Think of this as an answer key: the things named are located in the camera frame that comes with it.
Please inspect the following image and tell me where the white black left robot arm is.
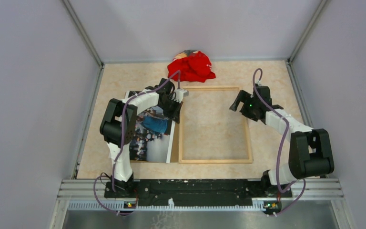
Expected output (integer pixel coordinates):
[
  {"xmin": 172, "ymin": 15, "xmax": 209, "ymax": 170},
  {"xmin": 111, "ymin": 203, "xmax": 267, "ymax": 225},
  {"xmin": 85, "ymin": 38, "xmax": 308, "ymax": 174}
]
[{"xmin": 99, "ymin": 78, "xmax": 187, "ymax": 197}]

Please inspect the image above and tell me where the brown cardboard backing board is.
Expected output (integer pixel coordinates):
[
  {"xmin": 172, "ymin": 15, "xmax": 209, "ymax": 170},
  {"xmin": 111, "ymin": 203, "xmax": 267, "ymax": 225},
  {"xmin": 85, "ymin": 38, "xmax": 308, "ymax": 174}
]
[{"xmin": 129, "ymin": 122, "xmax": 178, "ymax": 164}]

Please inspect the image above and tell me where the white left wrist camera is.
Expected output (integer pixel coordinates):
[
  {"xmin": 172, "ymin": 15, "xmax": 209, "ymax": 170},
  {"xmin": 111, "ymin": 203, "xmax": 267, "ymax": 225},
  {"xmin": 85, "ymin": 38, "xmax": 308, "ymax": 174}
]
[{"xmin": 173, "ymin": 88, "xmax": 189, "ymax": 103}]

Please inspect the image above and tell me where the light wooden picture frame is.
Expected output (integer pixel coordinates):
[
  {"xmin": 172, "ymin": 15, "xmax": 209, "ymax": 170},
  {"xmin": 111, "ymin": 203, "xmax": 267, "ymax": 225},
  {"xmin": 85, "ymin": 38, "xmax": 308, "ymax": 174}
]
[{"xmin": 178, "ymin": 85, "xmax": 253, "ymax": 164}]

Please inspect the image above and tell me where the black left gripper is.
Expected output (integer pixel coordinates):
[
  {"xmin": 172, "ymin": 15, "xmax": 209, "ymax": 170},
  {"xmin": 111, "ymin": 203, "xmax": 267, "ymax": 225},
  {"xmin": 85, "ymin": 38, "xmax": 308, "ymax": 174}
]
[{"xmin": 158, "ymin": 97, "xmax": 183, "ymax": 124}]

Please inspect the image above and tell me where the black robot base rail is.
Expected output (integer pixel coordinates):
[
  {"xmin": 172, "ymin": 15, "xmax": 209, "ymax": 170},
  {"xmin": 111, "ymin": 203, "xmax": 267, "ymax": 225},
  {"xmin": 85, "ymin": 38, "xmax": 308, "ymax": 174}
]
[{"xmin": 104, "ymin": 179, "xmax": 279, "ymax": 207}]

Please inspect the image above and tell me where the printed colour photo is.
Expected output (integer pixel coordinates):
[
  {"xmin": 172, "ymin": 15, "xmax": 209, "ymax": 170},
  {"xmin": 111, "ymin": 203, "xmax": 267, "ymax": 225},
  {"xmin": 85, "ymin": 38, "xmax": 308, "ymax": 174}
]
[{"xmin": 129, "ymin": 106, "xmax": 175, "ymax": 164}]

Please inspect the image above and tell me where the red crumpled cloth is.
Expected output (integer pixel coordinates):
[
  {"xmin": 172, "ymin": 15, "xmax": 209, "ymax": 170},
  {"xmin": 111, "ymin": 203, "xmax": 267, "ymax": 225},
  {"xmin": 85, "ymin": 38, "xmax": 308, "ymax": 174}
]
[{"xmin": 167, "ymin": 50, "xmax": 216, "ymax": 83}]

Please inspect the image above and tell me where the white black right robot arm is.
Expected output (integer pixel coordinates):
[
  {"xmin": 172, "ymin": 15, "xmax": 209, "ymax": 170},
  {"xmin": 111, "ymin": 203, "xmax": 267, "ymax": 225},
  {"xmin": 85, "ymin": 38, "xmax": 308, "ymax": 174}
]
[{"xmin": 229, "ymin": 84, "xmax": 335, "ymax": 197}]

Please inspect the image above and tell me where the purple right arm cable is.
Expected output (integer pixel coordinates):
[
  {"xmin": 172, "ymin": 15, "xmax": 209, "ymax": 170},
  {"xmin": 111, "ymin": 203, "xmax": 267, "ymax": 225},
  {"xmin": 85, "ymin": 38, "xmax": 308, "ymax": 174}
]
[{"xmin": 252, "ymin": 68, "xmax": 307, "ymax": 217}]

